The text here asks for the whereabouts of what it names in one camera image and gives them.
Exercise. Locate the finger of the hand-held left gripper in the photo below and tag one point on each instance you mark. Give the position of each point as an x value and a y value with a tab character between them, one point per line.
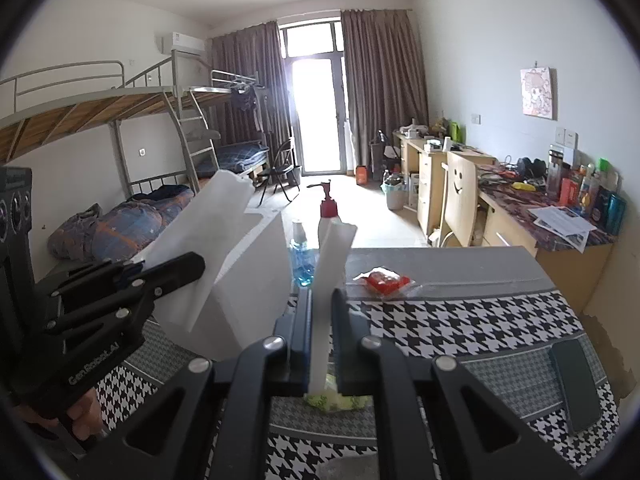
95	274
170	275

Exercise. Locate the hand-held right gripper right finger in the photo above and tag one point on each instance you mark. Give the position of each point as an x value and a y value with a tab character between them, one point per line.
347	345

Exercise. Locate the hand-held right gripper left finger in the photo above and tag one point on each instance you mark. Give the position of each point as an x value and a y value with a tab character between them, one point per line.
300	340

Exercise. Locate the white tissue sheet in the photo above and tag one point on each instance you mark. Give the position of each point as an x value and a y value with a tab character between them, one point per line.
205	240

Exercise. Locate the light green cloth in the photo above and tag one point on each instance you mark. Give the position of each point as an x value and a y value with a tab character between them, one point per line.
325	402

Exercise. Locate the white foam box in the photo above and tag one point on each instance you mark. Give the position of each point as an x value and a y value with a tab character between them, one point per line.
255	285

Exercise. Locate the person's left hand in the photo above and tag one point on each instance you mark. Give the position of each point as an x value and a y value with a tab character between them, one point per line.
82	412

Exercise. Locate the blue orange quilt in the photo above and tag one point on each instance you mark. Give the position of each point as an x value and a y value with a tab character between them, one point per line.
125	222

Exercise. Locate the red snack packet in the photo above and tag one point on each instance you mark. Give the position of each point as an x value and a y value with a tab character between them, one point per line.
385	280

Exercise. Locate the blue liquid spray bottle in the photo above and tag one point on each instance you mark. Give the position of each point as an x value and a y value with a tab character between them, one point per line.
302	260

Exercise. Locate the houndstooth tablecloth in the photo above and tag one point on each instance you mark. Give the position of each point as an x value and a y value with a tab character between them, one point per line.
450	320

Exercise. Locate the white pump bottle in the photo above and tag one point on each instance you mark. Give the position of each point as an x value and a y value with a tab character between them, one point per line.
327	207

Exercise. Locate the metal bunk bed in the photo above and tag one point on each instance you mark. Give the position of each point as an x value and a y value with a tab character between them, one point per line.
240	152
75	105

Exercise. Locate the black folding chair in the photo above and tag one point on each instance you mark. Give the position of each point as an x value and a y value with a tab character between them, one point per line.
282	170

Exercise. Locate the white floor basket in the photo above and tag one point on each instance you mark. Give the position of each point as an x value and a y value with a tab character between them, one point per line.
395	195

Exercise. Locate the orange container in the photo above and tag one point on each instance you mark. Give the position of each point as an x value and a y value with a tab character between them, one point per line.
362	175

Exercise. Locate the wooden desk with drawers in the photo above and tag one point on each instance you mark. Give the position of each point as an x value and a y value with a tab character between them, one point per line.
427	180

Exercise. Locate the wooden smiley face chair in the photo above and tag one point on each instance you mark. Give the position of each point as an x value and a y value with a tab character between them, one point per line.
460	200

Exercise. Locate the hanging dark clothes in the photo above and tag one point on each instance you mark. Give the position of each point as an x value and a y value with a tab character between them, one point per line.
247	102

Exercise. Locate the black bag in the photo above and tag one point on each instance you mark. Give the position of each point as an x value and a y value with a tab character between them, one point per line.
380	157

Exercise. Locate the brown curtain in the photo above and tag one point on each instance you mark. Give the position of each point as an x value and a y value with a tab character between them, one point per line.
245	85
385	85

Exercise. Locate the glass balcony door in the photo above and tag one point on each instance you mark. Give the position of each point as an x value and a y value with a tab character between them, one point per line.
317	110

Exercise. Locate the wooden desk with patterned cover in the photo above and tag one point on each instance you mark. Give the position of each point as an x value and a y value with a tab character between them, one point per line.
560	270

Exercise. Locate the black phone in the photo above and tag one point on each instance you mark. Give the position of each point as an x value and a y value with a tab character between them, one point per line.
575	385

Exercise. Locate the white air conditioner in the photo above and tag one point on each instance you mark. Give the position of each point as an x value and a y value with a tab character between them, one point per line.
180	42

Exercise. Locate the small yellow object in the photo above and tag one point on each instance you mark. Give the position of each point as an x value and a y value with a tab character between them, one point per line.
525	186

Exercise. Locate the green box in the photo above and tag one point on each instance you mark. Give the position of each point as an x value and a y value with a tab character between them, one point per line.
456	131

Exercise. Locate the printed papers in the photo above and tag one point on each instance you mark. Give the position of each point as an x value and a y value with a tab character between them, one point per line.
562	225

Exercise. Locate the black headphones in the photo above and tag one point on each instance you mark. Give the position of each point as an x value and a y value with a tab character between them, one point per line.
530	167

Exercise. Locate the row of toiletry bottles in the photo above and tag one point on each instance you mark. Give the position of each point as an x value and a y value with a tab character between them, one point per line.
585	195

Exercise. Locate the white wall sockets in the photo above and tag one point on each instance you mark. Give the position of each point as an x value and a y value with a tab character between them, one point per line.
565	137

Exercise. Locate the pink wall picture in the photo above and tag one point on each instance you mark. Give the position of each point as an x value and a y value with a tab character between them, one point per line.
537	92

